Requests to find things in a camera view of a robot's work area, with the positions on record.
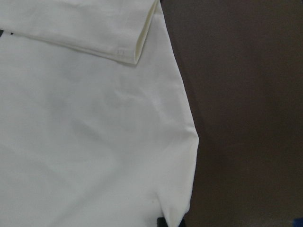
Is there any white long-sleeve printed shirt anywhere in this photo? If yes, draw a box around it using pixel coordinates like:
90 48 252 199
0 0 199 227

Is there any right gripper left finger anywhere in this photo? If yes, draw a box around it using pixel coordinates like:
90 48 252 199
157 217 166 227

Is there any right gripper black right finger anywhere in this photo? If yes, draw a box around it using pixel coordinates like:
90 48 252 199
180 219 187 227

